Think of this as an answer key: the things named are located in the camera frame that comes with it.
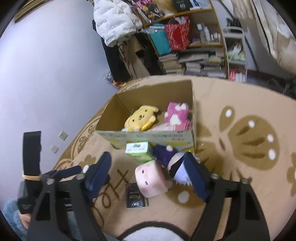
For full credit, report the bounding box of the white puffer jacket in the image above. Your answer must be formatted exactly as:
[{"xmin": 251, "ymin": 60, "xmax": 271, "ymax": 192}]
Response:
[{"xmin": 93, "ymin": 0, "xmax": 142, "ymax": 47}]

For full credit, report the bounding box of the cream hanging coat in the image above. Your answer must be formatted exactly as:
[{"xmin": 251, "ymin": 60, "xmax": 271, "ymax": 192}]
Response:
[{"xmin": 251, "ymin": 1, "xmax": 295, "ymax": 74}]

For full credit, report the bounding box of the black tissue pack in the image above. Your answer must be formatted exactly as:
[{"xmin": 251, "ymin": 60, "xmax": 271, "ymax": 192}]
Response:
[{"xmin": 125, "ymin": 183, "xmax": 149, "ymax": 208}]

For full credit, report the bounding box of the teal bag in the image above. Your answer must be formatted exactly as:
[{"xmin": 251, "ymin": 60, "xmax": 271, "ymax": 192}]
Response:
[{"xmin": 146, "ymin": 23, "xmax": 171, "ymax": 55}]

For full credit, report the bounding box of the cardboard storage box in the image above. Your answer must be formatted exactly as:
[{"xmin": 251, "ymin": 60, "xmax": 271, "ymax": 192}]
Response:
[{"xmin": 96, "ymin": 79, "xmax": 195, "ymax": 152}]

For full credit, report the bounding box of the white small rack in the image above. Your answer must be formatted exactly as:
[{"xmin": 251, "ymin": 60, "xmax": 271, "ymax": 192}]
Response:
[{"xmin": 223, "ymin": 26, "xmax": 247, "ymax": 83}]

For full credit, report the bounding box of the person's hand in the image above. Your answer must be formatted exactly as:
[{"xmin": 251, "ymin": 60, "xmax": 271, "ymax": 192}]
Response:
[{"xmin": 18, "ymin": 212, "xmax": 32, "ymax": 230}]

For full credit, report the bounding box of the black box on shelf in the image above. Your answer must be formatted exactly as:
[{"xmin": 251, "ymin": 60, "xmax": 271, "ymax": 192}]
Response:
[{"xmin": 172, "ymin": 0, "xmax": 193, "ymax": 12}]

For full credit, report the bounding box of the white wall socket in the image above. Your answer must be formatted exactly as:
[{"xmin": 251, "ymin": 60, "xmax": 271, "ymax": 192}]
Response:
[
  {"xmin": 59, "ymin": 131, "xmax": 68, "ymax": 141},
  {"xmin": 50, "ymin": 145, "xmax": 59, "ymax": 154}
]

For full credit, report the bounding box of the purple haired doll plush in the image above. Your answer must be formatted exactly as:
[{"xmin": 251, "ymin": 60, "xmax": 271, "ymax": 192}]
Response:
[{"xmin": 153, "ymin": 144, "xmax": 207, "ymax": 195}]

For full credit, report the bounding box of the stack of books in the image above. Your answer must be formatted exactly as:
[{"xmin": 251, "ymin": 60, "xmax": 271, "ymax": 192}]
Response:
[{"xmin": 159, "ymin": 47, "xmax": 227, "ymax": 78}]

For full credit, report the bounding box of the pink white plush toy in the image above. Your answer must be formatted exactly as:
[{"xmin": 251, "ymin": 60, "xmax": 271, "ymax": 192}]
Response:
[{"xmin": 164, "ymin": 102, "xmax": 192, "ymax": 131}]

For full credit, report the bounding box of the red gift bag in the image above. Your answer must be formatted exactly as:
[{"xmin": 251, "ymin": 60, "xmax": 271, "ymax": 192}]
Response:
[{"xmin": 165, "ymin": 16, "xmax": 190, "ymax": 50}]

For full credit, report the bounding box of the yellow dog plush toy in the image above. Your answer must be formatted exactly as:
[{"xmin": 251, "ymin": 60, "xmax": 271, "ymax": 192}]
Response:
[{"xmin": 122, "ymin": 105, "xmax": 159, "ymax": 132}]

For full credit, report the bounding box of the wooden shelf unit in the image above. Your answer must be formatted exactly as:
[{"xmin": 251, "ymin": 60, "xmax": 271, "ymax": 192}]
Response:
[{"xmin": 132, "ymin": 1, "xmax": 228, "ymax": 79}]

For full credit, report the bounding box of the green tissue pack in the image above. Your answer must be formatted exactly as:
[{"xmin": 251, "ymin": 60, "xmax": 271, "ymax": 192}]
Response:
[{"xmin": 125, "ymin": 142, "xmax": 154, "ymax": 163}]

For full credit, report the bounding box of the pink packaged soft item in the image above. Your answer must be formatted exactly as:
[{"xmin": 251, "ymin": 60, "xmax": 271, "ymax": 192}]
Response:
[{"xmin": 151, "ymin": 123, "xmax": 175, "ymax": 132}]

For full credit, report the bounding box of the pink swiss roll plush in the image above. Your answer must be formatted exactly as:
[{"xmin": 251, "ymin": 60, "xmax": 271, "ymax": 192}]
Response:
[{"xmin": 134, "ymin": 160, "xmax": 173, "ymax": 198}]

